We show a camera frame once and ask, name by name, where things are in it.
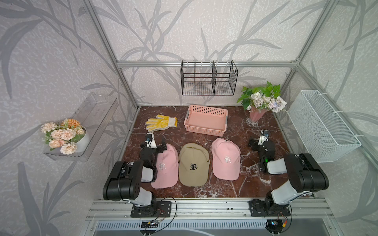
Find pink baseball cap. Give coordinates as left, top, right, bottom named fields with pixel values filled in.
left=211, top=138, right=241, bottom=181
left=151, top=144, right=179, bottom=189

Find beige baseball cap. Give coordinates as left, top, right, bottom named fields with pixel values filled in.
left=179, top=143, right=210, bottom=187

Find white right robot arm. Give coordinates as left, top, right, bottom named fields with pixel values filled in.
left=249, top=139, right=329, bottom=209

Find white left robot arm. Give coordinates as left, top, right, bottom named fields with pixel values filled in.
left=102, top=138, right=167, bottom=208

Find yellow white work glove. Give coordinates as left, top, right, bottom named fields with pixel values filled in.
left=145, top=115, right=178, bottom=133

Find artificial flower bouquet green leaves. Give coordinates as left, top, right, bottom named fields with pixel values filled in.
left=237, top=82, right=287, bottom=113

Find pink perforated plastic basket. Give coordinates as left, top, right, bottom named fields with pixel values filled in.
left=184, top=105, right=228, bottom=137

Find white pot peach flowers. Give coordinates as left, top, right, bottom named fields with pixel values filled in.
left=40, top=119, right=90, bottom=155

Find aluminium back crossbar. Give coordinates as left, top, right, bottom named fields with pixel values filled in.
left=117, top=61, right=297, bottom=68

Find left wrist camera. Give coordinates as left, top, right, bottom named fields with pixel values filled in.
left=145, top=133, right=157, bottom=149

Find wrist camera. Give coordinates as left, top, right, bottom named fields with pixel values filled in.
left=145, top=133, right=157, bottom=149
left=258, top=129, right=271, bottom=145

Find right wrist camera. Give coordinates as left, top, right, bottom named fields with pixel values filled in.
left=258, top=129, right=271, bottom=145

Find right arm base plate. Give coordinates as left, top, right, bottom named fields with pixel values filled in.
left=248, top=199, right=291, bottom=217

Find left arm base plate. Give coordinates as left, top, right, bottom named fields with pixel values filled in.
left=131, top=201, right=172, bottom=218

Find white mesh wall basket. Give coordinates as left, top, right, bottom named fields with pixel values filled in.
left=288, top=90, right=361, bottom=163

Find clear acrylic wall shelf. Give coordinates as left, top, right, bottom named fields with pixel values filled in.
left=41, top=93, right=119, bottom=162

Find aluminium front rail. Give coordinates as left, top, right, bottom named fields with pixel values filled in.
left=86, top=198, right=335, bottom=220

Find black wire wall basket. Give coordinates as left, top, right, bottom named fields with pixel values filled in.
left=180, top=61, right=239, bottom=96

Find aluminium frame corner post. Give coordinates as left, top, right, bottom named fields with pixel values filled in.
left=282, top=1, right=339, bottom=92

